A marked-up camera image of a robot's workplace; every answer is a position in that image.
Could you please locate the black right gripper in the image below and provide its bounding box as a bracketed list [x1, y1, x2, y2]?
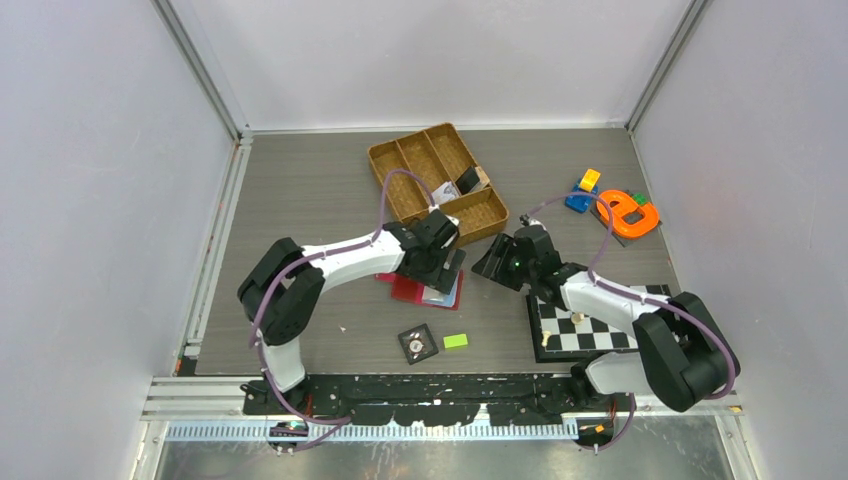
[472, 233, 538, 292]

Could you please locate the red leather card holder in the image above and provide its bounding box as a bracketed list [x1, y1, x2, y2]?
[374, 271, 464, 310]

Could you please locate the black credit card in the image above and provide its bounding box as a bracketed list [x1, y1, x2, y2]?
[455, 167, 483, 196]

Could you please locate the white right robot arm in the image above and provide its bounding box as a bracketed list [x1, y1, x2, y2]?
[472, 225, 741, 412]

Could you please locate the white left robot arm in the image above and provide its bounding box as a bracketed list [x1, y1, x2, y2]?
[237, 208, 465, 414]

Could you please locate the green rectangular block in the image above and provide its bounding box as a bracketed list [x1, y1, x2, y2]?
[443, 333, 469, 350]

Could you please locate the poker chip in black case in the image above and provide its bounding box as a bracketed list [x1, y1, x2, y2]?
[397, 324, 439, 365]

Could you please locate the black white chessboard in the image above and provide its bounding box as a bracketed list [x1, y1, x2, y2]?
[525, 282, 670, 363]

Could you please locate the blue toy brick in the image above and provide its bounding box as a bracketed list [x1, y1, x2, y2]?
[564, 184, 599, 214]

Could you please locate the woven wicker divided tray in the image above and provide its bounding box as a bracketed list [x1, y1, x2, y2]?
[368, 123, 509, 248]

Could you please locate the yellow toy brick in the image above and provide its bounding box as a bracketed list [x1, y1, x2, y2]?
[577, 168, 601, 193]

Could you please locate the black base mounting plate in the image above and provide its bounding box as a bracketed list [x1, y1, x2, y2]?
[240, 373, 635, 427]

